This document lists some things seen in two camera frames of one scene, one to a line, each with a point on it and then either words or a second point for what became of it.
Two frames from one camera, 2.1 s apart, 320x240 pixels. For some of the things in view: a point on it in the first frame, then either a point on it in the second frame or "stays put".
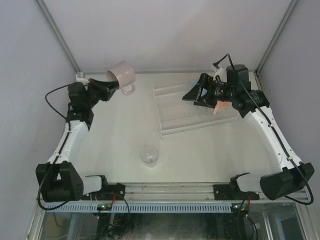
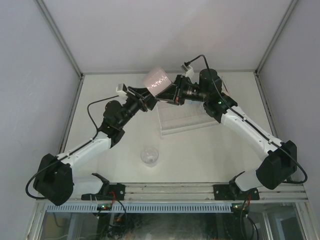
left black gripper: x=101 y=89 to x=141 y=101
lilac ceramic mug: x=124 y=73 to x=156 y=80
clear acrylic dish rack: x=176 y=115 stays put
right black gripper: x=203 y=90 to x=177 y=90
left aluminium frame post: x=59 y=36 stays put
